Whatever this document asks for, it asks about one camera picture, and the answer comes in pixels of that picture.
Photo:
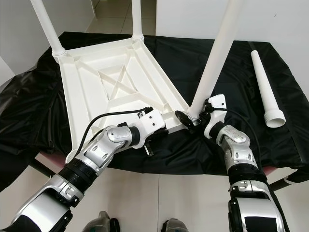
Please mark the white plastic table leg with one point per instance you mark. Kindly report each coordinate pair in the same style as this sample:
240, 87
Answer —
268, 92
137, 21
47, 26
217, 53

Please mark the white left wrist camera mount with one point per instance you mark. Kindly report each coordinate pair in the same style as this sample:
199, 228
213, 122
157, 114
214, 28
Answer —
150, 124

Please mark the white plastic table top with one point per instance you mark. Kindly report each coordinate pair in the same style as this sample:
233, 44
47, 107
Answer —
111, 79

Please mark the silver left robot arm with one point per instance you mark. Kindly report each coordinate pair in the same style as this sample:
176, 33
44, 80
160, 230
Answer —
96, 157

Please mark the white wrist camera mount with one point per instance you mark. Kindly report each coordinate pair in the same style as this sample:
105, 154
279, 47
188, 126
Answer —
150, 124
216, 111

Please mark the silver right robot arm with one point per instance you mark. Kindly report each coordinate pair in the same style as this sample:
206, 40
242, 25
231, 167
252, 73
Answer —
239, 150

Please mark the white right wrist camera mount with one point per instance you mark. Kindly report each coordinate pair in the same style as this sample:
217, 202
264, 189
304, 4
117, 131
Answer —
216, 111

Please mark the robot right leg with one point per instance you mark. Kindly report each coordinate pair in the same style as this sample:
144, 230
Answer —
176, 225

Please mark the black table cloth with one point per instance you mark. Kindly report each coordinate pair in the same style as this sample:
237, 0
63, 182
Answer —
198, 72

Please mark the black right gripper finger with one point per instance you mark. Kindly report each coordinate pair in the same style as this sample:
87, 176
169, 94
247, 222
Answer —
184, 118

